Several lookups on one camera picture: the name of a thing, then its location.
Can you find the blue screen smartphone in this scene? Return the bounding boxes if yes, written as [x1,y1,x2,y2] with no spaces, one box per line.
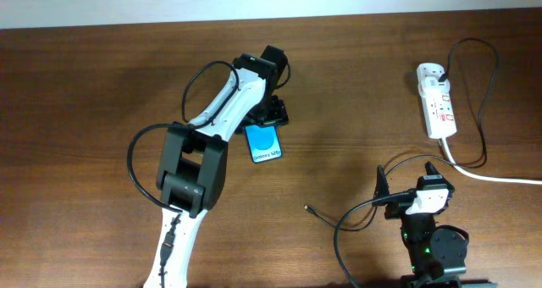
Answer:
[245,125,283,163]

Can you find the white power strip cord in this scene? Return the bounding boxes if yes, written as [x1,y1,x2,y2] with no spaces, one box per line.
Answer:
[438,136,542,186]

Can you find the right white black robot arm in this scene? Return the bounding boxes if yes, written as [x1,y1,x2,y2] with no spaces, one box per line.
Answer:
[374,162,469,287]

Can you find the thin black charging cable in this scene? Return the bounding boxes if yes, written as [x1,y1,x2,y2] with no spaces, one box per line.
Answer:
[303,37,500,232]

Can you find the white USB charger plug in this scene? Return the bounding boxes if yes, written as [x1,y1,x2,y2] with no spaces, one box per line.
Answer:
[424,76,451,93]

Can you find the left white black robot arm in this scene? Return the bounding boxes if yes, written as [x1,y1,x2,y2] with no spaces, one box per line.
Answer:
[134,46,290,287]

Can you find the white power strip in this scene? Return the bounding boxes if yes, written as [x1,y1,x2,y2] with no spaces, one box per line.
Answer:
[416,63,457,140]

